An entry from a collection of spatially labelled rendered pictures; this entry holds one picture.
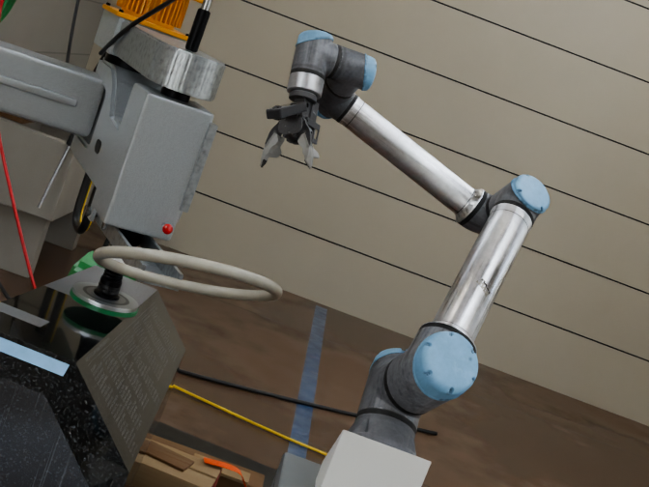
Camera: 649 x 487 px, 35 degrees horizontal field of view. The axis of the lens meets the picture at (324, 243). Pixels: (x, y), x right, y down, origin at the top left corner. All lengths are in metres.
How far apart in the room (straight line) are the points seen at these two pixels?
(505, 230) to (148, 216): 1.12
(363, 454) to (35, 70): 1.93
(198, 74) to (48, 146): 3.06
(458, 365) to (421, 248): 5.81
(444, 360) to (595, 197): 6.00
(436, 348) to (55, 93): 1.88
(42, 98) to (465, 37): 4.85
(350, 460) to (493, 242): 0.66
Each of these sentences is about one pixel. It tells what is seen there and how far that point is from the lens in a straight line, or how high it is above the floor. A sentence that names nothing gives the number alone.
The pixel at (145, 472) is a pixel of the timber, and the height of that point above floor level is 0.18.
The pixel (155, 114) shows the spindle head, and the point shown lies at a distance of 3.15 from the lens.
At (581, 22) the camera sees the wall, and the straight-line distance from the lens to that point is 8.25.
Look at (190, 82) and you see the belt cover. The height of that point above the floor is 1.62.
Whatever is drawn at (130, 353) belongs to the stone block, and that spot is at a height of 0.76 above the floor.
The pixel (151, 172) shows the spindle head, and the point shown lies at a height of 1.32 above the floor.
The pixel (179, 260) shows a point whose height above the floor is 1.27.
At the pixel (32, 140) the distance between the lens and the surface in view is 6.14.
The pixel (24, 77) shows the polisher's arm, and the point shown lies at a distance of 3.76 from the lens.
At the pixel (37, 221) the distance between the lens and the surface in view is 6.32.
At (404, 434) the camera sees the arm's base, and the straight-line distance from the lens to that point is 2.50.
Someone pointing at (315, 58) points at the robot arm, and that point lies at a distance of 2.67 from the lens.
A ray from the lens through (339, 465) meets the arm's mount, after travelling 2.47.
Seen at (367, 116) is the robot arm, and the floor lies 1.72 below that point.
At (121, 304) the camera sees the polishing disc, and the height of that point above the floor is 0.88.
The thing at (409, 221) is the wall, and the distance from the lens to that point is 8.16.
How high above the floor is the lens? 1.83
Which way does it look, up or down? 10 degrees down
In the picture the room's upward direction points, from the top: 21 degrees clockwise
